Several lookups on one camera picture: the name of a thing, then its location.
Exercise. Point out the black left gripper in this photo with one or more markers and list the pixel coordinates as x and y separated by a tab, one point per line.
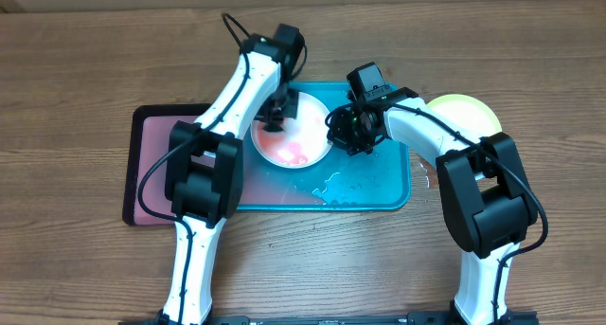
292	112

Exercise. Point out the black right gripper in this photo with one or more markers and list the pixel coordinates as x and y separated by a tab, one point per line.
342	132

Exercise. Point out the white plate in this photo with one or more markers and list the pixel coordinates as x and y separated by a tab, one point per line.
302	142

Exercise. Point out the yellow plate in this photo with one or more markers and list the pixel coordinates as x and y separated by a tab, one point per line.
467	112

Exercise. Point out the green and pink sponge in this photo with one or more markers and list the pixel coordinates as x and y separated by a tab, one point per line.
273	126

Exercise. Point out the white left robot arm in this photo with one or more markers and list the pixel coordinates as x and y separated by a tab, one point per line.
204	165

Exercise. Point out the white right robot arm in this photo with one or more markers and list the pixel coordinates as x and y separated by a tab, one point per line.
487	203

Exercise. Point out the teal serving tray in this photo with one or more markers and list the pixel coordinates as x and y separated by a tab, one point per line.
338	182

